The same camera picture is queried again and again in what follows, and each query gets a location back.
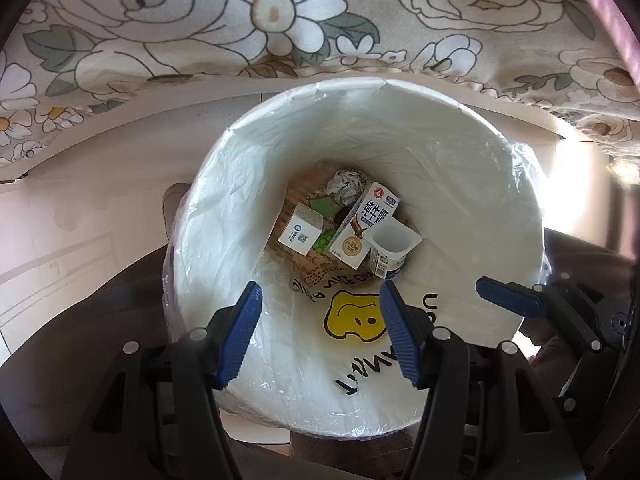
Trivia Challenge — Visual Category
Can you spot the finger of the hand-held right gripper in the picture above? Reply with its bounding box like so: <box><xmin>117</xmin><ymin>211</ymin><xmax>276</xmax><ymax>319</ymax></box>
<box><xmin>476</xmin><ymin>272</ymin><xmax>608</xmax><ymax>358</ymax></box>

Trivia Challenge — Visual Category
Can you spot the white floral bed skirt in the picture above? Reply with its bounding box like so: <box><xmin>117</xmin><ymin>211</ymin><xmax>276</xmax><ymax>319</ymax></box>
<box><xmin>0</xmin><ymin>0</ymin><xmax>640</xmax><ymax>171</ymax></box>

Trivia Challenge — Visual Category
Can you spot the small white milk carton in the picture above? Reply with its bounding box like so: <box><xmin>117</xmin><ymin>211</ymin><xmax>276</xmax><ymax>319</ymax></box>
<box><xmin>278</xmin><ymin>202</ymin><xmax>325</xmax><ymax>256</ymax></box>

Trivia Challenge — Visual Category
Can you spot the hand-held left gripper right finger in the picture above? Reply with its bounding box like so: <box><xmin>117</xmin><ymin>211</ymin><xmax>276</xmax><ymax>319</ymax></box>
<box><xmin>380</xmin><ymin>281</ymin><xmax>583</xmax><ymax>480</ymax></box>

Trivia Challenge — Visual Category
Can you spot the paper ball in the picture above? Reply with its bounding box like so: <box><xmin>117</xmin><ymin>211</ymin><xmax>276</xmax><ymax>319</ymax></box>
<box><xmin>326</xmin><ymin>170</ymin><xmax>366</xmax><ymax>207</ymax></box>

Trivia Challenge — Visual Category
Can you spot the green snack packet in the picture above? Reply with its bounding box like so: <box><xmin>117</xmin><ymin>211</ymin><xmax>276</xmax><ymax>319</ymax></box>
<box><xmin>310</xmin><ymin>230</ymin><xmax>337</xmax><ymax>254</ymax></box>

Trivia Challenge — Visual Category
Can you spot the white yogurt cup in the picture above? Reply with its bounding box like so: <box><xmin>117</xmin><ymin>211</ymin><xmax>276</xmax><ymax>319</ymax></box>
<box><xmin>361</xmin><ymin>222</ymin><xmax>422</xmax><ymax>280</ymax></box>

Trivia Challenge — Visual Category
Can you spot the tall white milk carton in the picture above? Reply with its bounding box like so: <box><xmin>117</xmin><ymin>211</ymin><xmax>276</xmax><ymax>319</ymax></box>
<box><xmin>327</xmin><ymin>181</ymin><xmax>401</xmax><ymax>270</ymax></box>

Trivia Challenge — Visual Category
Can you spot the white bin with plastic liner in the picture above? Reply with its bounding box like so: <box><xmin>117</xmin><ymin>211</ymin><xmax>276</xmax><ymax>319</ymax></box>
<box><xmin>162</xmin><ymin>77</ymin><xmax>551</xmax><ymax>443</ymax></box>

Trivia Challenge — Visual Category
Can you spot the person's left leg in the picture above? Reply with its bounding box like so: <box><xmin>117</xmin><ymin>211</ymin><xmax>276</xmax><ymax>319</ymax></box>
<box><xmin>0</xmin><ymin>250</ymin><xmax>176</xmax><ymax>461</ymax></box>

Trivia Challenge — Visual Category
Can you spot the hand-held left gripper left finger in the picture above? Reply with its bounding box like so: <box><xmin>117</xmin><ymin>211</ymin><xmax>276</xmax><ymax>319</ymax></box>
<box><xmin>65</xmin><ymin>282</ymin><xmax>264</xmax><ymax>480</ymax></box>

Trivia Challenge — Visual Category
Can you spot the person's left shoe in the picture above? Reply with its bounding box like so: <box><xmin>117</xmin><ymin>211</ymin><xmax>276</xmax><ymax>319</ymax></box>
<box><xmin>162</xmin><ymin>182</ymin><xmax>193</xmax><ymax>241</ymax></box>

